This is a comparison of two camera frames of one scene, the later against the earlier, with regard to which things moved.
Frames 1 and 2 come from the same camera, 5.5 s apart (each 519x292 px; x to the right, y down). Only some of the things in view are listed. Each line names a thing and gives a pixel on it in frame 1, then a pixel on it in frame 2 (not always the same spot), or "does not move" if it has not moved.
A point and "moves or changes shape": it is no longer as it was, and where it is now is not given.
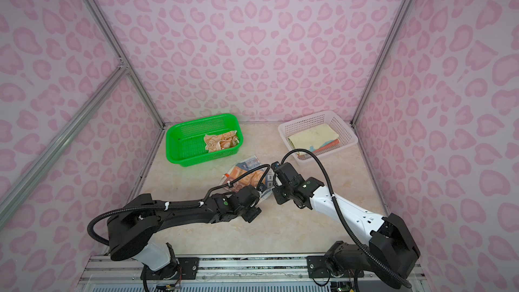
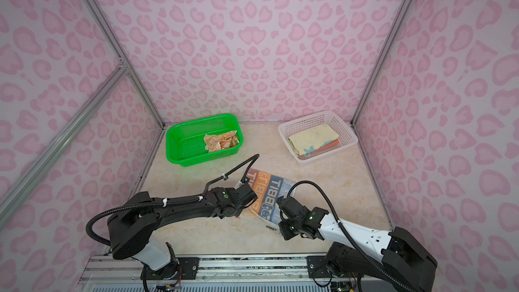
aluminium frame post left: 111,36 does not move
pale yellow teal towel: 315,138 does not move
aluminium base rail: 236,273 does not move
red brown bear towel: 332,143 does not move
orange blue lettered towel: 253,178 moves or changes shape
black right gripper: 278,200 to 280,226
